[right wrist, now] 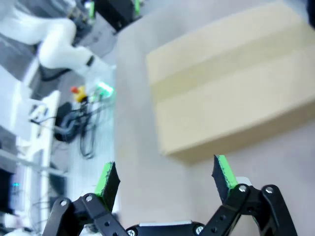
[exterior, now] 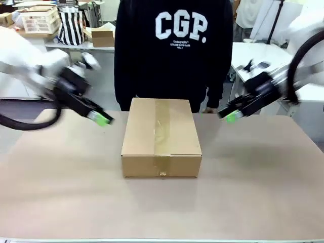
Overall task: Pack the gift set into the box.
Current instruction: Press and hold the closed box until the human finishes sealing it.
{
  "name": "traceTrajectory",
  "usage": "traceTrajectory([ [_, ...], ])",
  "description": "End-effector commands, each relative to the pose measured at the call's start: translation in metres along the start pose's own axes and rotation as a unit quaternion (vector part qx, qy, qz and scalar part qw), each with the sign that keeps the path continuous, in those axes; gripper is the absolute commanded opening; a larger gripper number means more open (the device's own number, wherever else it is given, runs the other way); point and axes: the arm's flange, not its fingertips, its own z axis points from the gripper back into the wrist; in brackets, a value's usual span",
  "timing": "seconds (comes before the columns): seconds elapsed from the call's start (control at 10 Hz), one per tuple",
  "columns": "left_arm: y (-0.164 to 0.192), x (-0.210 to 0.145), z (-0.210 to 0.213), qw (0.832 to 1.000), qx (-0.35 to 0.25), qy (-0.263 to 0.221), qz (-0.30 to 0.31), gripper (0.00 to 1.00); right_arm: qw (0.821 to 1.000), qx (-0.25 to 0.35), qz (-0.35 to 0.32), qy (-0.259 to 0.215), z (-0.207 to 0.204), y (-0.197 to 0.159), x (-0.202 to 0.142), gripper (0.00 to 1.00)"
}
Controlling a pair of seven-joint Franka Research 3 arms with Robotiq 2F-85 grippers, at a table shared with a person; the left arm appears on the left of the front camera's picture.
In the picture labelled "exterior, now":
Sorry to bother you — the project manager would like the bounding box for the person in dark CGP sweatshirt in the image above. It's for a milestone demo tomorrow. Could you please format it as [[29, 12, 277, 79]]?
[[113, 0, 234, 113]]

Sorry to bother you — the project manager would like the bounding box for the black stand pole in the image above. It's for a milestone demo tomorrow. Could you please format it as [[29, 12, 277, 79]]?
[[267, 0, 286, 45]]

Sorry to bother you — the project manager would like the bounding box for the small brown cardboard carton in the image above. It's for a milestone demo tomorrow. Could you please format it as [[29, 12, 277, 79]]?
[[0, 12, 15, 27]]

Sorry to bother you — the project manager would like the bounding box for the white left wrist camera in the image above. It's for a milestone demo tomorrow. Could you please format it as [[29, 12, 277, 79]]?
[[80, 52, 102, 72]]

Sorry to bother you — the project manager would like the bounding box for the white plastic basket crate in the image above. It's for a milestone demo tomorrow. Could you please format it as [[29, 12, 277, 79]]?
[[20, 5, 61, 34]]

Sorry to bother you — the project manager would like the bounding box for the white table with grey legs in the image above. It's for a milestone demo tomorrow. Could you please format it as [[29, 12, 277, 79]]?
[[45, 39, 116, 55]]

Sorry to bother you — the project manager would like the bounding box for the person's left forearm dark sleeve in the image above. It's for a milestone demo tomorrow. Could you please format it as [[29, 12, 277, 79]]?
[[201, 45, 234, 110]]

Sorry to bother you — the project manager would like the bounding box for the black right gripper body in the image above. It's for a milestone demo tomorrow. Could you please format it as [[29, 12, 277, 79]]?
[[241, 71, 279, 117]]

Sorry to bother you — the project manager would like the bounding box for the bystander in white shirt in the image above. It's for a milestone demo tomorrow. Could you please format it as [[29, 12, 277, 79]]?
[[233, 0, 262, 43]]

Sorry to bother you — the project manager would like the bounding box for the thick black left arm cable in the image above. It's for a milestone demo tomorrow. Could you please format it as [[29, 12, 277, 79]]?
[[0, 100, 63, 131]]

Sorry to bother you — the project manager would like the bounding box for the black white striped bag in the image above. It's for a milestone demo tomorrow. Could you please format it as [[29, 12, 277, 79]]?
[[57, 6, 87, 46]]

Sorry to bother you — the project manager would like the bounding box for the brown cardboard shipping box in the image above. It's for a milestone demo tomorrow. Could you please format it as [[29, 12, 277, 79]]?
[[120, 98, 203, 179]]

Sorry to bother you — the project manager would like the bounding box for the large white table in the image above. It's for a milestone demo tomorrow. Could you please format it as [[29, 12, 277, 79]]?
[[229, 41, 324, 117]]

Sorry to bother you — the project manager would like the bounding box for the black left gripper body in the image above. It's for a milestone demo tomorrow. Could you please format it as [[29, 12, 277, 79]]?
[[54, 66, 102, 118]]

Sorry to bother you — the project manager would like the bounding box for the small open cardboard box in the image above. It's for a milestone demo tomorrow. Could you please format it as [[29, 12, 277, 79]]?
[[83, 22, 116, 48]]

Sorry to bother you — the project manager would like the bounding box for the person's right forearm dark sleeve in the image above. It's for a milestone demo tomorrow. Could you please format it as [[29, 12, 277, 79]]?
[[113, 45, 139, 112]]

